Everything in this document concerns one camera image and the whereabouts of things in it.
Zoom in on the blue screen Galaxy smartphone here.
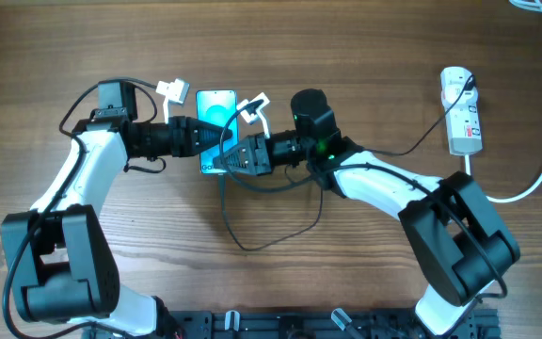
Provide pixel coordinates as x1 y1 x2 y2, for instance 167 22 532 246
196 89 237 175

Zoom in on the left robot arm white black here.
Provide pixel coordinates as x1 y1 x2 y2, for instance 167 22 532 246
1 77 231 338

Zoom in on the white power strip socket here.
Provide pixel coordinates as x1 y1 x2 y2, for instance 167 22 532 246
440 66 483 156

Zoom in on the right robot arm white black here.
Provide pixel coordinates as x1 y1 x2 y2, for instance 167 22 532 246
214 89 520 337

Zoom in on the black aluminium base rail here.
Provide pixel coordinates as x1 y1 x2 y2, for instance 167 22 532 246
157 308 502 339

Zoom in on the black charger cable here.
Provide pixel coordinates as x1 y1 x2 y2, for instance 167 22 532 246
217 73 477 253

